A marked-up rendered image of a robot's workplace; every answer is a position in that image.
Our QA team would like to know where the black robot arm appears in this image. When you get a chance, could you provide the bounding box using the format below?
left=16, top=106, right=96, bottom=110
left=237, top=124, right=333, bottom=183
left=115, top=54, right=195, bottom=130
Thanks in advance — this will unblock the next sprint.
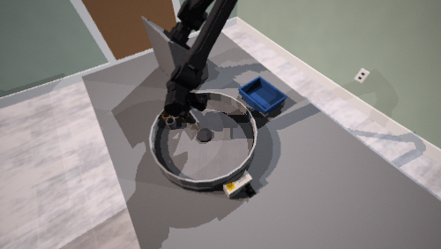
left=163, top=0, right=238, bottom=116

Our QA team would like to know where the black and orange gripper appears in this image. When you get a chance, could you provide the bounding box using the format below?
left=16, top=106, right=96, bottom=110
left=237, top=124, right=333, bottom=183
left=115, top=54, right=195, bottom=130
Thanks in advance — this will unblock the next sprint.
left=177, top=106, right=191, bottom=121

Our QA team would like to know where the grey metal ring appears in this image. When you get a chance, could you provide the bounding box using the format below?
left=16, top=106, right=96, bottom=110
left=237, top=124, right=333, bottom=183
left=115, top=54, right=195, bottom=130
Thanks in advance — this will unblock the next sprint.
left=172, top=116, right=183, bottom=124
left=166, top=117, right=177, bottom=130
left=183, top=113, right=191, bottom=123

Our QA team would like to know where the bronze bushing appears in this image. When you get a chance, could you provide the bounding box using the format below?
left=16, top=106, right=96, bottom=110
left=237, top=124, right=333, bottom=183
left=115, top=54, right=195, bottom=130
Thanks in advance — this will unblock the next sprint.
left=161, top=112, right=172, bottom=123

